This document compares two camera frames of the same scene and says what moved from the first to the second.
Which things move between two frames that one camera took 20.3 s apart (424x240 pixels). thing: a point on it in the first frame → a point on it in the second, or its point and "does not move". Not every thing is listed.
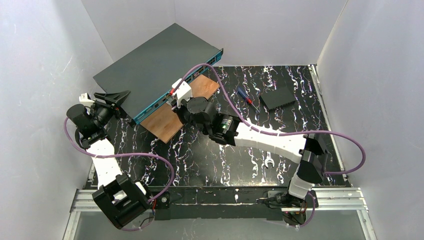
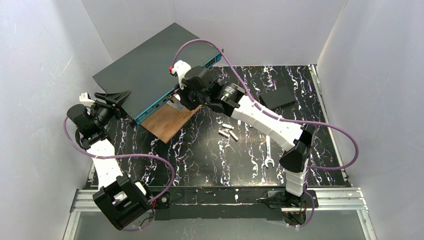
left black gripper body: [110, 108] does not move
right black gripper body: [180, 108] → [185, 98]
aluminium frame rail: [326, 199] does not move
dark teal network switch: [151, 74] does not move
